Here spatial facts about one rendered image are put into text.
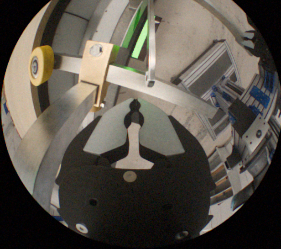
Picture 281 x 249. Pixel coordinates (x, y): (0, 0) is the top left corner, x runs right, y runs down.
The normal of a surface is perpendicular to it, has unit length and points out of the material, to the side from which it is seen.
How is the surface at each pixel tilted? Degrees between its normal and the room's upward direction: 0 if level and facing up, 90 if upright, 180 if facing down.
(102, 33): 0
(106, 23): 0
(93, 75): 0
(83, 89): 90
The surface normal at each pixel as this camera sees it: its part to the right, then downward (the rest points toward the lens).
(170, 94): 0.02, 0.51
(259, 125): -0.73, -0.58
